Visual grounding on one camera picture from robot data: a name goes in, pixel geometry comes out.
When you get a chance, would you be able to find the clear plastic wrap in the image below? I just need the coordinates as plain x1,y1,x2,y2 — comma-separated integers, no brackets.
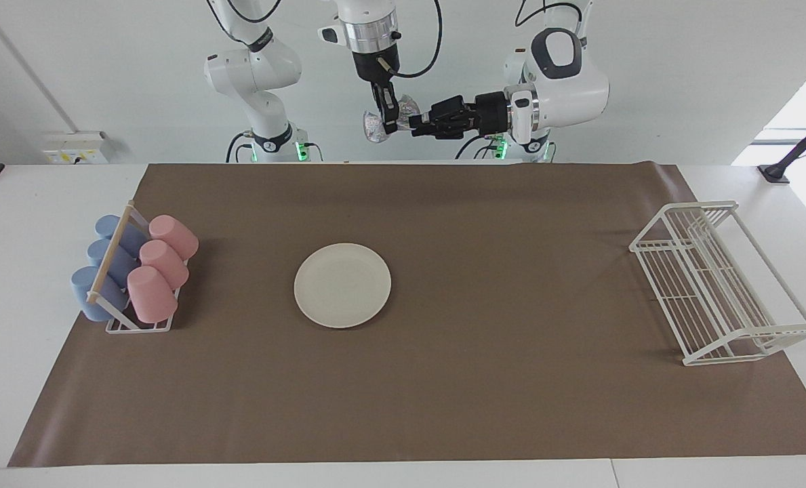
363,94,421,144

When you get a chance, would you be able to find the cream round plate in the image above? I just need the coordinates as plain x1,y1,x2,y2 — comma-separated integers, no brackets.
294,243,392,329

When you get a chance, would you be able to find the brown table mat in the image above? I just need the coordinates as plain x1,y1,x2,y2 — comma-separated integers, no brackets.
7,161,806,468

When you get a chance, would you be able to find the pink plastic cup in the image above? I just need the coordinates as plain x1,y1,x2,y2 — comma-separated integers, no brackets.
138,239,190,291
127,266,178,324
148,215,199,262

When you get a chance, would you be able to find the black slanted stand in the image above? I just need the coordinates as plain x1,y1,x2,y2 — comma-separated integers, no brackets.
757,108,806,184

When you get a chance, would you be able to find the blue plastic cup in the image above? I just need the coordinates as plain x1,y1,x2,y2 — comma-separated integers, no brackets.
95,215,149,255
87,239,139,285
70,266,131,322

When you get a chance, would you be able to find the cup rack with wooden rod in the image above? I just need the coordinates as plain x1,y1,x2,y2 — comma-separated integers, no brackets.
85,200,188,334

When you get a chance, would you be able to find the black base cable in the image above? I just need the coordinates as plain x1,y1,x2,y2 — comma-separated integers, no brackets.
225,131,254,163
455,132,505,161

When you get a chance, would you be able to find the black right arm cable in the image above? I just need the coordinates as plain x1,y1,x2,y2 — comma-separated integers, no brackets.
374,0,443,79

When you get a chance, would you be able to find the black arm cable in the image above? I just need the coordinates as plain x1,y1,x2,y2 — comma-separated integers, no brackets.
515,0,592,45
374,0,443,79

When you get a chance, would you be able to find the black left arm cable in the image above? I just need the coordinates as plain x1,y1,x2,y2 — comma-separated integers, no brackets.
515,0,592,45

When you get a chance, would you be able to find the white wall socket box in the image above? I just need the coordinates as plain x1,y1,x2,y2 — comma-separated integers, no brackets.
40,131,110,165

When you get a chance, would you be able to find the white wire dish rack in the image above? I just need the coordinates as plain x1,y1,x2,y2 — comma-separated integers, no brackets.
628,200,806,367

